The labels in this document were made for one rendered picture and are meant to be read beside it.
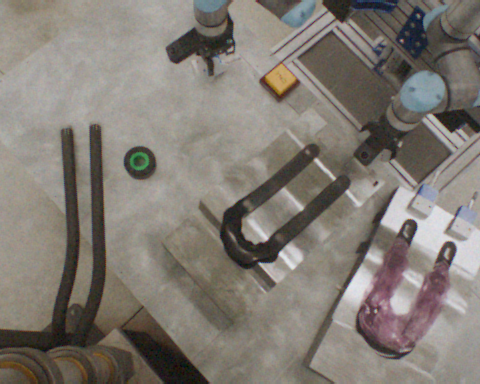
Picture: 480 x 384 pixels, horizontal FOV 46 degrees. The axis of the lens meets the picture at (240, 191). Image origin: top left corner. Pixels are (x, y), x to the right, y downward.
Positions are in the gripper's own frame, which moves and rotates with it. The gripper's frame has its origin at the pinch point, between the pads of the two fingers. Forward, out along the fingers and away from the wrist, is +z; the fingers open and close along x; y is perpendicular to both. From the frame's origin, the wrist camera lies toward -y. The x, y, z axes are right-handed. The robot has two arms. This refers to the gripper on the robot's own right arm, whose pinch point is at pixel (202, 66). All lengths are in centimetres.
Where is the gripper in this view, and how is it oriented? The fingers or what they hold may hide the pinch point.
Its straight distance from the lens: 153.2
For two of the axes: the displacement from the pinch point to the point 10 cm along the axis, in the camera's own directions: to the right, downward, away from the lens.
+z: -0.5, 2.5, 9.7
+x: -3.9, -9.0, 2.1
